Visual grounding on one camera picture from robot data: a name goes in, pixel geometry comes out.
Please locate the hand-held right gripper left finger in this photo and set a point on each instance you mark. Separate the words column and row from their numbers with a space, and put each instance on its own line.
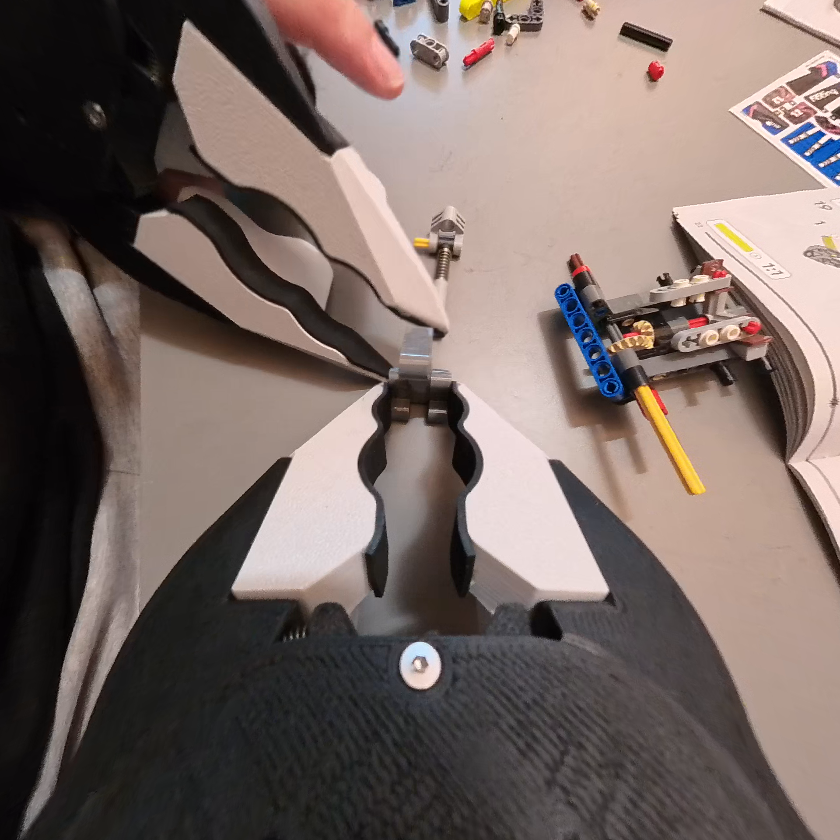
column 308, row 525

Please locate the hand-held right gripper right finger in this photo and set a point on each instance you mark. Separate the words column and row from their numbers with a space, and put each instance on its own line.
column 525, row 525

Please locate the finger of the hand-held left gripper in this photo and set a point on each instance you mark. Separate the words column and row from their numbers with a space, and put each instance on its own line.
column 262, row 118
column 197, row 256

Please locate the grey bent lego beam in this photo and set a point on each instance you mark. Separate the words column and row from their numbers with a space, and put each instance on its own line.
column 417, row 351

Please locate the small black lego piece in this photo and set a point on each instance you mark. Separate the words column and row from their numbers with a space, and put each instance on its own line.
column 439, row 10
column 388, row 39

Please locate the grey lego connector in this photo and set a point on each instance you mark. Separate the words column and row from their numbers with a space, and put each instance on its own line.
column 430, row 49

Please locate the lego assembly with blue beam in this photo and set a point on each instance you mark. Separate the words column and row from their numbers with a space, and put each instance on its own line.
column 586, row 338

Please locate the grey lego shock absorber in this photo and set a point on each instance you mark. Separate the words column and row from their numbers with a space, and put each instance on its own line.
column 448, row 226

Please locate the red lego pin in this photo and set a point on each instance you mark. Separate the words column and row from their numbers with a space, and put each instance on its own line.
column 479, row 52

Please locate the yellow lego piece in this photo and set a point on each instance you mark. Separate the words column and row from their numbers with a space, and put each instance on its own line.
column 472, row 8

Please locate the black bent lego beam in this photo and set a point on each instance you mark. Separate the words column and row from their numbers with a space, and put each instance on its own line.
column 533, row 25

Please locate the black lego axle bar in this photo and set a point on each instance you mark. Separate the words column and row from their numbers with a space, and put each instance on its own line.
column 646, row 36

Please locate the red round lego piece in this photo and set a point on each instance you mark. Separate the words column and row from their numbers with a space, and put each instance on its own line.
column 655, row 69

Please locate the person's left hand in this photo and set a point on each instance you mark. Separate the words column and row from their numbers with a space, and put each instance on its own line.
column 341, row 46

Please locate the person's grey sweatshirt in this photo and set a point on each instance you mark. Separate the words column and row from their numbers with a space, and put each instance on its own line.
column 111, row 525

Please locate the person's dark clothing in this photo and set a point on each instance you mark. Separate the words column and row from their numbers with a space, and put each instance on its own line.
column 39, row 459

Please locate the open instruction booklet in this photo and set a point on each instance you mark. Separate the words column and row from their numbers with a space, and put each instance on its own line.
column 787, row 295

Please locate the sticker sheet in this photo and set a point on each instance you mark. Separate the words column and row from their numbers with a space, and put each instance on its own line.
column 800, row 118

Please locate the white paper leaflet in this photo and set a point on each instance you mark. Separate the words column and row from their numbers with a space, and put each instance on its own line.
column 814, row 16

